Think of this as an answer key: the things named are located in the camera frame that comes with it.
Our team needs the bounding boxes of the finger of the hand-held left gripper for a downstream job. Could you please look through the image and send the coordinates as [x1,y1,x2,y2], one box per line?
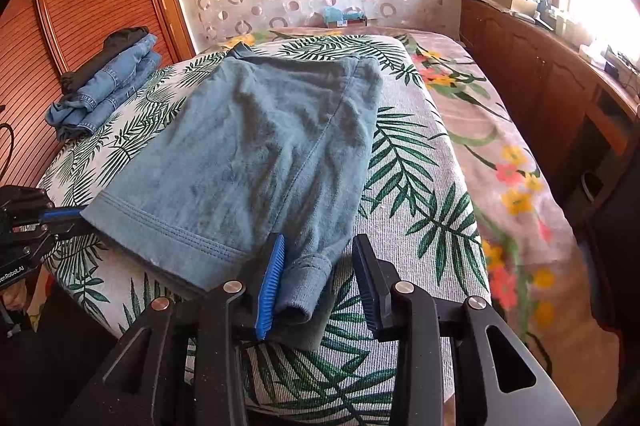
[46,220,99,253]
[41,207,88,228]

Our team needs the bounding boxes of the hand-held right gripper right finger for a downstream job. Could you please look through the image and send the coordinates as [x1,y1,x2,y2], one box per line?
[351,233,582,426]

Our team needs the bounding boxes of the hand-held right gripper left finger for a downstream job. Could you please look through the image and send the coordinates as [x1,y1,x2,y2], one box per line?
[65,233,288,426]

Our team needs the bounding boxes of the blue-grey pants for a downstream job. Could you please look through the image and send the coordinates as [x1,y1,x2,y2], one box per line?
[80,44,383,349]

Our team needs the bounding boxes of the folded blue denim jeans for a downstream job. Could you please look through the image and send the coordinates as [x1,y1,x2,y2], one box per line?
[45,34,163,142]

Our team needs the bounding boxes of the folded black garment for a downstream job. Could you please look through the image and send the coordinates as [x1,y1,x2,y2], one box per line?
[60,26,151,94]

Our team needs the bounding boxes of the floral blanket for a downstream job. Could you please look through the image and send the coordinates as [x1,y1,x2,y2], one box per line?
[220,26,576,357]

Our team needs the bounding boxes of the small cardboard box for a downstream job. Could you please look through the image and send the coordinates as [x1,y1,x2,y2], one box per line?
[322,14,368,28]

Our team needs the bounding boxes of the blue plastic bag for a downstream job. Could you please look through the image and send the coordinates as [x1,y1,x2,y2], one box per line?
[322,6,363,21]

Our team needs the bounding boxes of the long wooden cabinet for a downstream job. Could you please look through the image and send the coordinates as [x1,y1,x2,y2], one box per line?
[460,0,640,257]

